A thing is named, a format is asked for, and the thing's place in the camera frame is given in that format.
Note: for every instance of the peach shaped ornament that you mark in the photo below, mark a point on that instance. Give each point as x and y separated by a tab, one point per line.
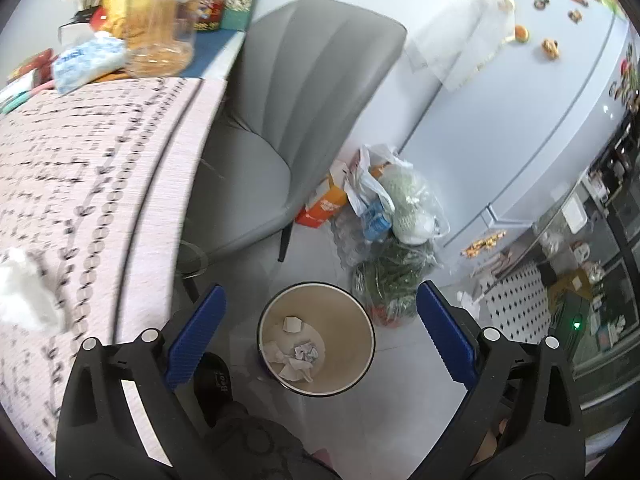
100	20

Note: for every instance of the pink pen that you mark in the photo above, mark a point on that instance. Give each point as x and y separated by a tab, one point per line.
45	86

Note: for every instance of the white tissue front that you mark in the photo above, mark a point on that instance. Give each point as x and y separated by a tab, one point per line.
27	299

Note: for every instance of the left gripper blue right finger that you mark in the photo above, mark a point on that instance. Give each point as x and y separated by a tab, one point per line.
453	332

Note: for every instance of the beige round trash bin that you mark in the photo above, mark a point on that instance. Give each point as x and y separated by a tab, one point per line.
334	321

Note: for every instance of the white tissue sheet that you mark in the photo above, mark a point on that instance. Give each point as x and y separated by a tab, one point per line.
292	325

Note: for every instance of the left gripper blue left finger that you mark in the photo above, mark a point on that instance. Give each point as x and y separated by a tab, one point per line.
187	335

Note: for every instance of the clear plastic water jug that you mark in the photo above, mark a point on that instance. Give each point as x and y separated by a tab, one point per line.
159	36

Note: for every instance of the orange cardboard box on floor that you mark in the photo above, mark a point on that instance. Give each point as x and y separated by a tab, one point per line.
328	198

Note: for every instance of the printed paper ball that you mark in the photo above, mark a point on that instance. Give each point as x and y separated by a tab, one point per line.
306	351

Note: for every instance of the white plastic bag of groceries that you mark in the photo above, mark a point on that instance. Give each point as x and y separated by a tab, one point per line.
381	183

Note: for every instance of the red candy package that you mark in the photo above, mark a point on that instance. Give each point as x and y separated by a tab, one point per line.
34	71

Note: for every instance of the bag of green vegetables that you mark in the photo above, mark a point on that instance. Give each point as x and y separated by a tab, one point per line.
386	283

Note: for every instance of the blue white tissue pack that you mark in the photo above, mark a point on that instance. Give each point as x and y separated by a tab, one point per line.
88	61

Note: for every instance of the grey upholstered chair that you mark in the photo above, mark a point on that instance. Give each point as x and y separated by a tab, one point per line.
304	75

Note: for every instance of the white refrigerator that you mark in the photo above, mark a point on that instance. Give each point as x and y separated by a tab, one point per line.
506	146

